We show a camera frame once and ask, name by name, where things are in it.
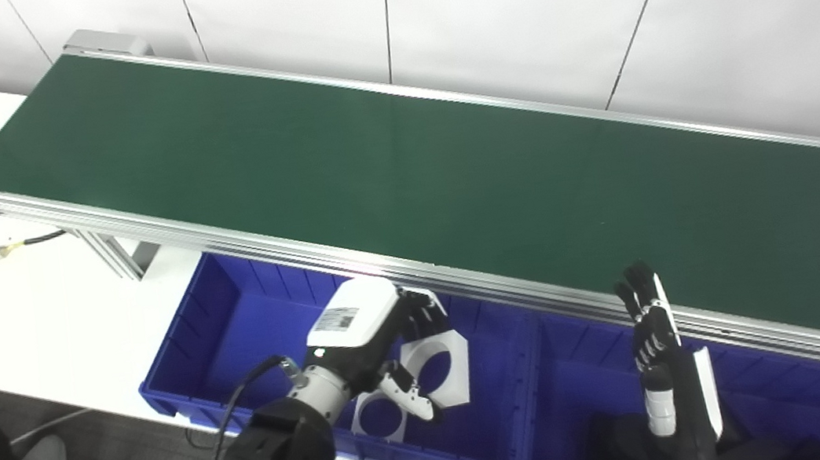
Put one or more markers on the white square part with hole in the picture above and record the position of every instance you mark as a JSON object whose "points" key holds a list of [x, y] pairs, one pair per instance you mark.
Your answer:
{"points": [[461, 366], [360, 425]]}

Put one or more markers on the green conveyor belt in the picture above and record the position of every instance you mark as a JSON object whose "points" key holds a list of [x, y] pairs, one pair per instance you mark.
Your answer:
{"points": [[453, 193]]}

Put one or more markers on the aluminium conveyor leg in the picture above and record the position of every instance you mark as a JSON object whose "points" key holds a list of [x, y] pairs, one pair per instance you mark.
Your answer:
{"points": [[116, 257]]}

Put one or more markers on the blue bin with white parts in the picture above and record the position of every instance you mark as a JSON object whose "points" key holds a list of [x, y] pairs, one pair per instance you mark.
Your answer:
{"points": [[250, 338]]}

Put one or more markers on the blue bin with black parts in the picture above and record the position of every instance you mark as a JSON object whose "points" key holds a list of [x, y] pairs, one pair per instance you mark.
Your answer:
{"points": [[588, 381]]}

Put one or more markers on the grey conveyor motor housing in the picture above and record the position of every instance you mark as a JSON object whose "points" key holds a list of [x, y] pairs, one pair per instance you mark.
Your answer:
{"points": [[104, 44]]}

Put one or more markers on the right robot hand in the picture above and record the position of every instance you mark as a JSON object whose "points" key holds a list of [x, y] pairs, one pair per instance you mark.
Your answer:
{"points": [[676, 417]]}

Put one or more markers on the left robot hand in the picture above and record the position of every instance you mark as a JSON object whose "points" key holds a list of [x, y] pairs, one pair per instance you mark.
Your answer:
{"points": [[354, 316]]}

